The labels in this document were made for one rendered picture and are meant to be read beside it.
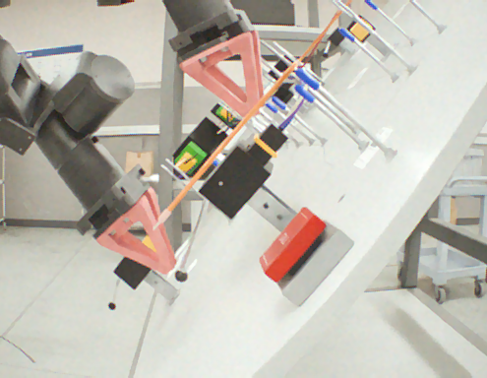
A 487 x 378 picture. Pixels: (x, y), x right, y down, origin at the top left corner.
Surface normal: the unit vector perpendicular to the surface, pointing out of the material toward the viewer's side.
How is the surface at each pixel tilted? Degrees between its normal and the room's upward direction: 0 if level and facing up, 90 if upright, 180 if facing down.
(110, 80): 57
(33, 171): 90
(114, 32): 90
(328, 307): 90
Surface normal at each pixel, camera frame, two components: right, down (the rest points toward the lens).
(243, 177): -0.09, 0.24
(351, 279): 0.05, 0.08
